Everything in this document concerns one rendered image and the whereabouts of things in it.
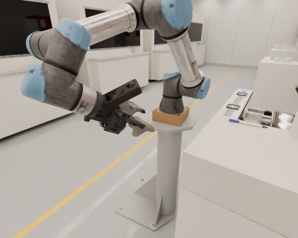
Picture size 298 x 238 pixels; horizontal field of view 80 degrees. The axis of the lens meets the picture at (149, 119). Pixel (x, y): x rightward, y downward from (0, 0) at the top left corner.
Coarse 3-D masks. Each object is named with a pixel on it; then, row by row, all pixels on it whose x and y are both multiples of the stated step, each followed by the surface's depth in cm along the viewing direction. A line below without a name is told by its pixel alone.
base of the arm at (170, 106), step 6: (168, 96) 101; (180, 96) 102; (162, 102) 106; (168, 102) 102; (174, 102) 101; (180, 102) 103; (162, 108) 104; (168, 108) 102; (174, 108) 102; (180, 108) 103
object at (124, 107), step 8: (96, 104) 45; (120, 104) 51; (128, 104) 55; (96, 112) 46; (104, 112) 50; (112, 112) 50; (120, 112) 49; (128, 112) 51; (88, 120) 49; (96, 120) 52; (104, 120) 51; (112, 120) 50; (120, 120) 52; (104, 128) 51; (112, 128) 52; (120, 128) 53
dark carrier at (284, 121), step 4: (276, 112) 100; (276, 116) 95; (280, 116) 95; (284, 116) 95; (288, 116) 95; (292, 116) 95; (276, 120) 90; (280, 120) 90; (284, 120) 90; (288, 120) 91; (292, 120) 91; (276, 124) 87; (280, 124) 87; (284, 124) 87; (288, 124) 87; (280, 128) 83; (284, 128) 83; (288, 128) 83
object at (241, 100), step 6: (240, 90) 118; (246, 90) 118; (252, 90) 118; (234, 96) 106; (240, 96) 107; (246, 96) 106; (228, 102) 97; (234, 102) 98; (240, 102) 97; (222, 108) 89; (240, 108) 89; (216, 114) 82; (222, 114) 82; (228, 114) 83; (234, 114) 82
